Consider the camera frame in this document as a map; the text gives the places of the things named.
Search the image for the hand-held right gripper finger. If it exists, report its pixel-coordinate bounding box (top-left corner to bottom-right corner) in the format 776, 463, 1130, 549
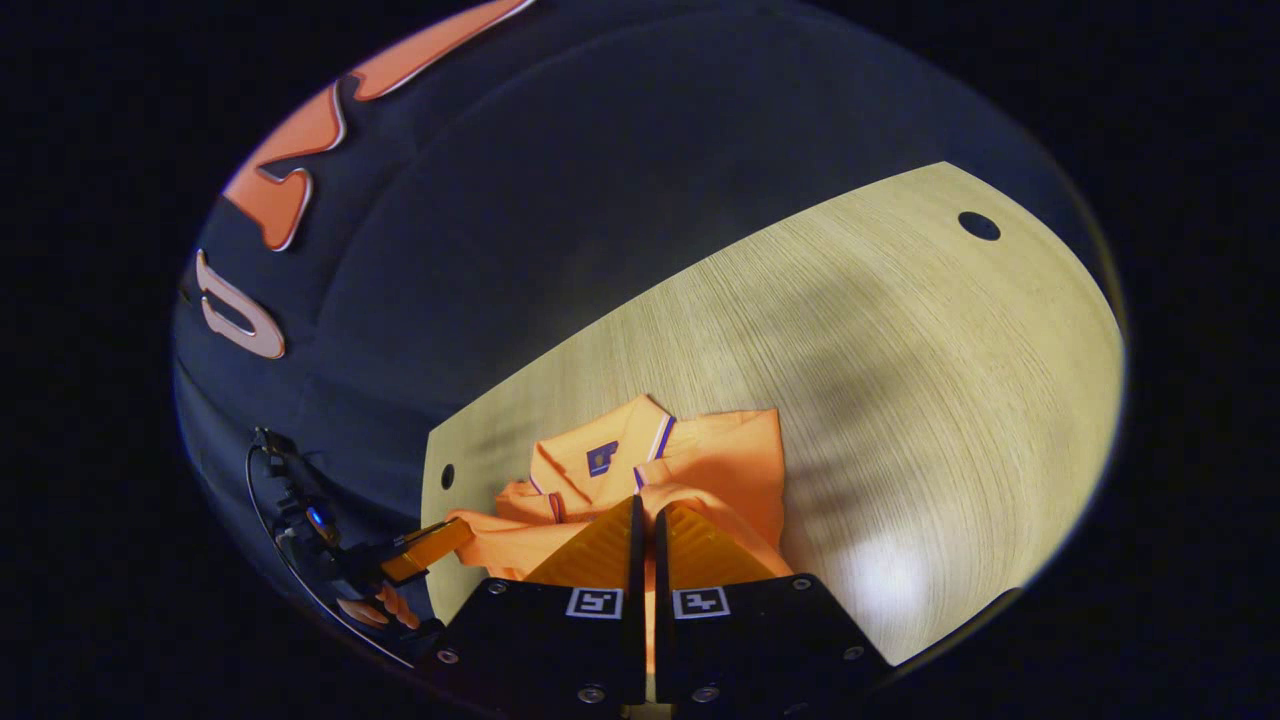
415, 493, 648, 720
655, 500, 893, 720

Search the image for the orange T-shirt with collar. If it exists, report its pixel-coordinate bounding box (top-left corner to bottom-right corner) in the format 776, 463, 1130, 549
445, 393, 796, 683

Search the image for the thin grey cable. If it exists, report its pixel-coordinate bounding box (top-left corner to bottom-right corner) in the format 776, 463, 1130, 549
244, 444, 417, 669

